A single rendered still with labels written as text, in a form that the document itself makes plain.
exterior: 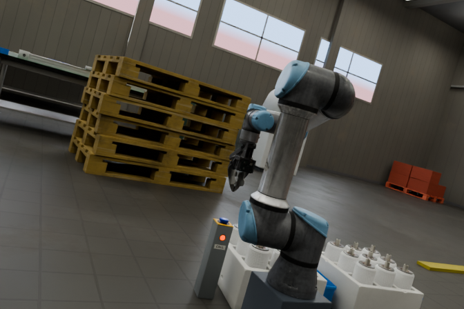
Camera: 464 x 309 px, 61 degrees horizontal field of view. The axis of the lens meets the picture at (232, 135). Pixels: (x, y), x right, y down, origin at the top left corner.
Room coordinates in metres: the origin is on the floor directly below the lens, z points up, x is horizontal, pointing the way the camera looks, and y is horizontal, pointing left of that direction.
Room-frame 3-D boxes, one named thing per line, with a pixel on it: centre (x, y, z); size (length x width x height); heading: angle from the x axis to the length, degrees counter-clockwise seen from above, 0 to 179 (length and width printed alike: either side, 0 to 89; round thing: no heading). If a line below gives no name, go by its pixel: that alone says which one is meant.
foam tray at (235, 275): (1.77, -0.31, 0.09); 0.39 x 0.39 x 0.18; 19
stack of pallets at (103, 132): (3.86, 0.73, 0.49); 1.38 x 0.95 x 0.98; 123
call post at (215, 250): (1.60, -0.06, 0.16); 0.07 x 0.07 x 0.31; 19
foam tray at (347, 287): (1.95, -0.83, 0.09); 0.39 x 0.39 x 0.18; 21
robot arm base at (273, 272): (1.16, -0.29, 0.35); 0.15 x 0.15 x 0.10
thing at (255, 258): (1.62, -0.24, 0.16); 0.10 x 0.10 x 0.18
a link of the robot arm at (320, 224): (1.16, -0.28, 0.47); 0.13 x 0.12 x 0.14; 101
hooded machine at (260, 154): (6.96, -0.81, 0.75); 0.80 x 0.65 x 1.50; 115
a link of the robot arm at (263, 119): (1.49, -0.11, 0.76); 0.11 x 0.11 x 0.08; 11
